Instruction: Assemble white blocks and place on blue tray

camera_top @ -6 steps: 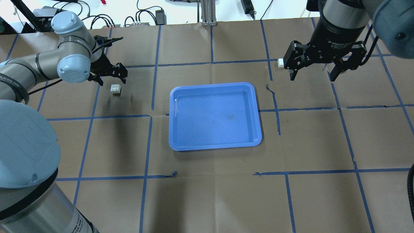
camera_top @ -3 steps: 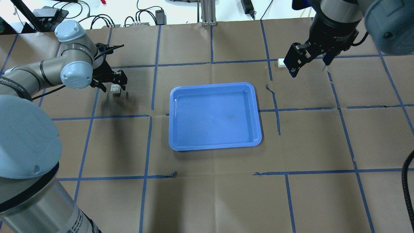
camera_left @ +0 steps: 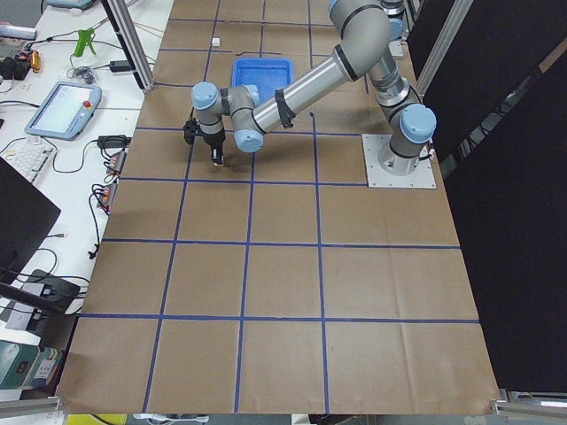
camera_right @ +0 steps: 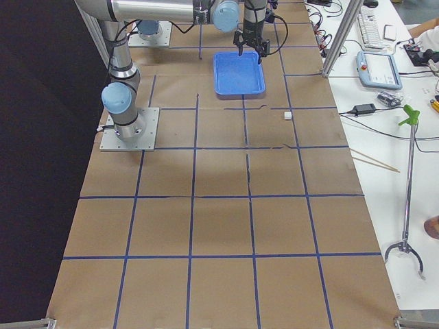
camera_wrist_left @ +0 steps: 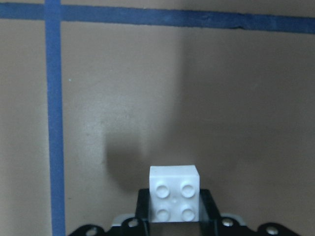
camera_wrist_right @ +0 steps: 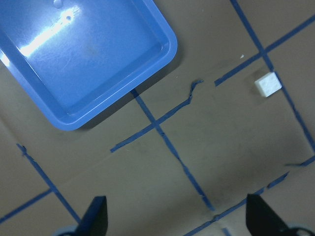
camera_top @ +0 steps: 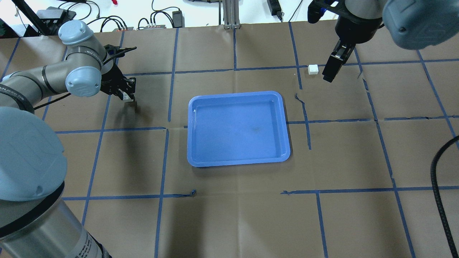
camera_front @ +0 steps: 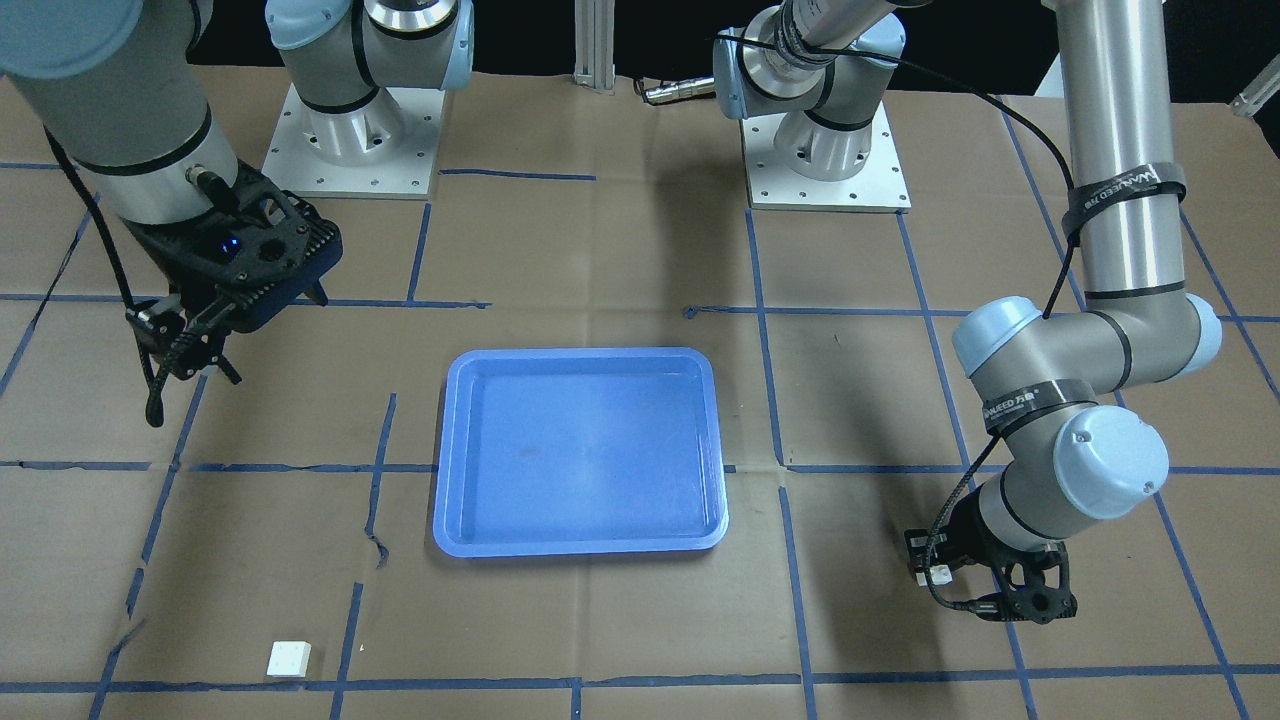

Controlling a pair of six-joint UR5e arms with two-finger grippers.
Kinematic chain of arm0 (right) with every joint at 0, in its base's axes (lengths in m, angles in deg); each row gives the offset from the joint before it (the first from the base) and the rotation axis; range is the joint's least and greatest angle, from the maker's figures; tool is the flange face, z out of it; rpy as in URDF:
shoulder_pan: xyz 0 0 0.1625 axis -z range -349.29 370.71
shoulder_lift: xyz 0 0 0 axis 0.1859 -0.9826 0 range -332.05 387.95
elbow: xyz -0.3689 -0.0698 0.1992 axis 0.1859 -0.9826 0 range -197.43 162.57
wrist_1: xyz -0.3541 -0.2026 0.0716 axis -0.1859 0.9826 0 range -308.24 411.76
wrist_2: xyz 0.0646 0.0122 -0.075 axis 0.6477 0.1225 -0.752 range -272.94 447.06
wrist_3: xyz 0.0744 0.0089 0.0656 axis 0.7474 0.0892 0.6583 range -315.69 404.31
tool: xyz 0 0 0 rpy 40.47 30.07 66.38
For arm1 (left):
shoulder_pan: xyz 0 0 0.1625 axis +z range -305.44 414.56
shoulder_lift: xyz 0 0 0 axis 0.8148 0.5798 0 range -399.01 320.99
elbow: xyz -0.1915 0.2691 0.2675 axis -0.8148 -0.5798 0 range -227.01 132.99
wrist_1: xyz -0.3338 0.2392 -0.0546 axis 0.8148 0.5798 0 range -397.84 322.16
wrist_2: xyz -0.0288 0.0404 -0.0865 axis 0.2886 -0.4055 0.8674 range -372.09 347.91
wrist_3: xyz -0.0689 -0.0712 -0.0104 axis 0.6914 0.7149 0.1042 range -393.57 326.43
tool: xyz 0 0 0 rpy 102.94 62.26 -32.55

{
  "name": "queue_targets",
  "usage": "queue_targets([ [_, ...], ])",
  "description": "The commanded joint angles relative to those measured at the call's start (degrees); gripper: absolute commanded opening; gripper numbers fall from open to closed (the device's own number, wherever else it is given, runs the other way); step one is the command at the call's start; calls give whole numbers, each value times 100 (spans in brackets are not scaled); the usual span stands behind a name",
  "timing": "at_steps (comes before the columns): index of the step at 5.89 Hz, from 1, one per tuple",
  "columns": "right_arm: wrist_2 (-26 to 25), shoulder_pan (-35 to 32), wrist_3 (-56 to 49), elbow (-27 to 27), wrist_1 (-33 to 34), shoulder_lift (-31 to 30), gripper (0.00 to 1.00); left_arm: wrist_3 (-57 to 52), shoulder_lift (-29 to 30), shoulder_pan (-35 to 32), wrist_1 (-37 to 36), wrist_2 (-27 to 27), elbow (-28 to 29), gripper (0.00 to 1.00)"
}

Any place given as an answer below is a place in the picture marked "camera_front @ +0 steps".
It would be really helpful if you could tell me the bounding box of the aluminium frame post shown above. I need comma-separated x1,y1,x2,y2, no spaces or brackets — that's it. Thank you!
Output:
572,0,616,95

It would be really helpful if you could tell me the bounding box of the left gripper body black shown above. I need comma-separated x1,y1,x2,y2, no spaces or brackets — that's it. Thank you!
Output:
943,496,1065,571

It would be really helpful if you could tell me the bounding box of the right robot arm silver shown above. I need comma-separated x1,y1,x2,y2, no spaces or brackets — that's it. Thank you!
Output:
3,1,475,395

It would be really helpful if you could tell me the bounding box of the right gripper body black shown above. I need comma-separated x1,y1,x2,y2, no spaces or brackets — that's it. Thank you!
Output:
128,167,343,333

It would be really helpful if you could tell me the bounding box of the white block near right arm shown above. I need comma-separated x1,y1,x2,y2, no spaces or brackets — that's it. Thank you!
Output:
265,641,312,679

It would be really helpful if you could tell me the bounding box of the white block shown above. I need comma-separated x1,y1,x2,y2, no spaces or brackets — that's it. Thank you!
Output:
914,564,954,588

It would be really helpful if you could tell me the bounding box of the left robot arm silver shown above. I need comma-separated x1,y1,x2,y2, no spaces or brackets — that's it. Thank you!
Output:
914,1,1222,575

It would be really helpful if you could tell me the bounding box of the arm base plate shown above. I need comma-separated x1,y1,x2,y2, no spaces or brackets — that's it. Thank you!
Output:
739,104,913,213
261,87,448,201

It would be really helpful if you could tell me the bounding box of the blue plastic tray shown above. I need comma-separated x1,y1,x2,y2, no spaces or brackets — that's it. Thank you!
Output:
431,347,730,559

